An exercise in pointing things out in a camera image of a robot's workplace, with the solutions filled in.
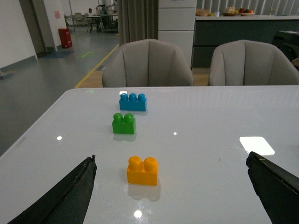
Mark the grey armchair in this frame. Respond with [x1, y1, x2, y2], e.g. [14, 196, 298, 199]
[209, 40, 299, 86]
[102, 39, 194, 88]

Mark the red bin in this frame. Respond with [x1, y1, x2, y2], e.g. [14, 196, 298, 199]
[58, 28, 72, 49]

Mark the white drawer cabinet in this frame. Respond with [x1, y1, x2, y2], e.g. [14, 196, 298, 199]
[158, 0, 197, 66]

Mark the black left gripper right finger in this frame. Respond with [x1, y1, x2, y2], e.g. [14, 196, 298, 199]
[246, 152, 299, 224]

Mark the dark counter with white top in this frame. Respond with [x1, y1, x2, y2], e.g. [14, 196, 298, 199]
[192, 15, 299, 68]

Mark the yellow toy block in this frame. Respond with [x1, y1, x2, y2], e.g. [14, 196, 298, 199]
[127, 155, 159, 186]

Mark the green toy block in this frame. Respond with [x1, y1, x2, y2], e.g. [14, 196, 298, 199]
[112, 112, 136, 134]

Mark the left grey armchair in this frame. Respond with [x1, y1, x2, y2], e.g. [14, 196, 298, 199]
[102, 39, 194, 88]

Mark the grey curtain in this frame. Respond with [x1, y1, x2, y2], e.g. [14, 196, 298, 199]
[117, 0, 158, 46]

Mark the blue toy block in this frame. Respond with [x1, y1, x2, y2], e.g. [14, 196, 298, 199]
[119, 93, 147, 112]

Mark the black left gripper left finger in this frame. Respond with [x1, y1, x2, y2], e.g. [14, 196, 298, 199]
[10, 155, 97, 224]

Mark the fruit bowl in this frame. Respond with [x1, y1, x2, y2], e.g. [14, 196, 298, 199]
[238, 8, 255, 16]

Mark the right grey armchair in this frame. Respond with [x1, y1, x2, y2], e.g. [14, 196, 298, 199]
[209, 40, 299, 86]

